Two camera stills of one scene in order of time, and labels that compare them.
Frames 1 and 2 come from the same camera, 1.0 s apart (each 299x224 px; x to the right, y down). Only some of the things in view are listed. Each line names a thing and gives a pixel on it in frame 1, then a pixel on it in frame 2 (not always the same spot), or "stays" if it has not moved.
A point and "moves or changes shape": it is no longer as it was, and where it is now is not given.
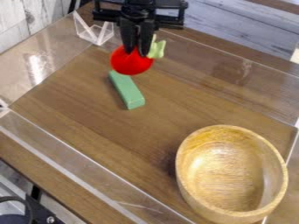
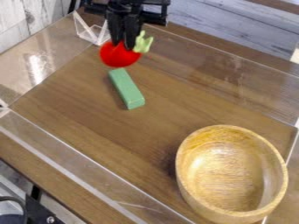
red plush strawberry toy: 131,63 moves or changes shape
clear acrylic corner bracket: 94,33 stays
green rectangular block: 127,90 stays
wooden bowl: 231,173 stays
